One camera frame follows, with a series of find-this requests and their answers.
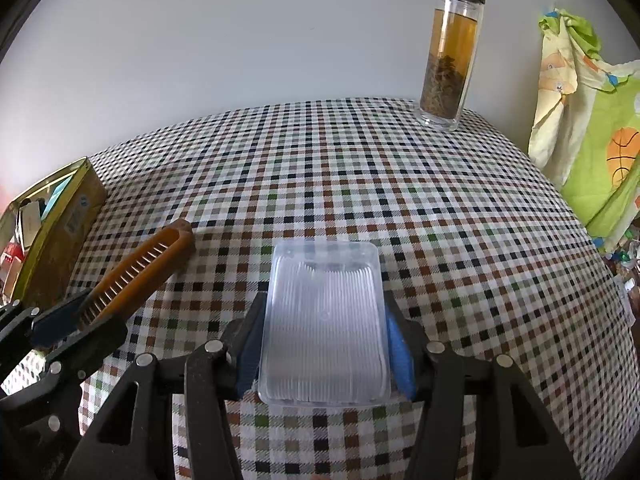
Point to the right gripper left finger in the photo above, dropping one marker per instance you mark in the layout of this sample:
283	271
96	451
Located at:
131	435

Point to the gold metal tin box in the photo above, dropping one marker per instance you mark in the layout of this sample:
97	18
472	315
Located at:
42	278

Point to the clutter by the bag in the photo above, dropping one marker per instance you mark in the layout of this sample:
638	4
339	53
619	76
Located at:
623	261

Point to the glass tea bottle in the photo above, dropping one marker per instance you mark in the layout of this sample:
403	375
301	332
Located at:
450	60

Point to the white glitter-top box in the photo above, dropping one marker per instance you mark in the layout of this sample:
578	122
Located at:
28	222

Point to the brown folding comb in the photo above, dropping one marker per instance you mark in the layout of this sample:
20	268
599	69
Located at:
135	279

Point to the clear plastic box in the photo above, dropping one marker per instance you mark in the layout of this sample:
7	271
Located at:
324	342

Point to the checkered tablecloth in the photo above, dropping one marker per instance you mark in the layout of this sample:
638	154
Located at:
474	243

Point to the red toy brick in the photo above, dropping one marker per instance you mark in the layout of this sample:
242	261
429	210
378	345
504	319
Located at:
11	252

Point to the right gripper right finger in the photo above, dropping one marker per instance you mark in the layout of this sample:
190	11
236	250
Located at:
516	437

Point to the green cartoon cloth bag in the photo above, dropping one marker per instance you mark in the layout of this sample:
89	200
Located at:
585	135

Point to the turquoise toy brick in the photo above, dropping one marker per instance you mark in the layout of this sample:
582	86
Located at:
57	192

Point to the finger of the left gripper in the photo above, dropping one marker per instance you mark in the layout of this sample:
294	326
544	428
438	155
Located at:
84	353
24	329

